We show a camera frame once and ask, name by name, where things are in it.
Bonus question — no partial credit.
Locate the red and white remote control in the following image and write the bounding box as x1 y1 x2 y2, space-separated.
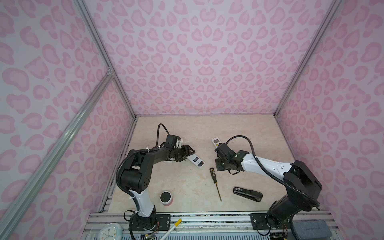
187 154 205 169

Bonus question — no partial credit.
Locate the black yellow handled screwdriver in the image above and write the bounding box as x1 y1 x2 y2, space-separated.
210 168 222 201

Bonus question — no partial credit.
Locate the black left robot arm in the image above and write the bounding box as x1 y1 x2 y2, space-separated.
115 145 196 230

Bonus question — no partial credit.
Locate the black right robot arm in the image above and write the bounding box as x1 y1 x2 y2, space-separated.
215 143 323 229

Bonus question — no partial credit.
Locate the white remote control right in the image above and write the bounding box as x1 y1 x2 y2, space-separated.
212 138 222 148

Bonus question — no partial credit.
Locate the black stapler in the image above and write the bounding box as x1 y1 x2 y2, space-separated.
233 187 263 202

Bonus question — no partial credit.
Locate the pink black tape roll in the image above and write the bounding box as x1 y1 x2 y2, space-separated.
160 191 173 206

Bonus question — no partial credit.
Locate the yellow capped white marker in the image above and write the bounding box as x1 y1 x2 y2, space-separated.
159 219 183 240

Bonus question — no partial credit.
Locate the white analog clock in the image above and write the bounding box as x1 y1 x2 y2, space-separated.
97 223 123 240

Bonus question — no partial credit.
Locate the grey cloth pad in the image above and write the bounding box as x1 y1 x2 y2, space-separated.
291 220 332 240

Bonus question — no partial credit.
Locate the black right camera cable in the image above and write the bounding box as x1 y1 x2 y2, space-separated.
225 134 257 160

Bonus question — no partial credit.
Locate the black camera cable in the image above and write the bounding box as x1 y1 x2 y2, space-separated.
154 123 171 148
225 134 257 160

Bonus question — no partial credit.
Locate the black left camera cable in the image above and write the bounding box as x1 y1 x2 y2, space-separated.
154 123 171 148

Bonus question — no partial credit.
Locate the aluminium rail base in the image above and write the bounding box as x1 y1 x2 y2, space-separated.
83 208 344 240

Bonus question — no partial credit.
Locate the aluminium frame strut left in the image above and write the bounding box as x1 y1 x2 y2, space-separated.
1 1 132 240

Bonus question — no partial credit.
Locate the aluminium frame strut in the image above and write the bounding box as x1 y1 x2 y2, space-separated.
274 0 344 119
1 1 132 240

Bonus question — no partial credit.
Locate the aluminium frame strut right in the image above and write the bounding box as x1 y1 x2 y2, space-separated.
274 0 344 119

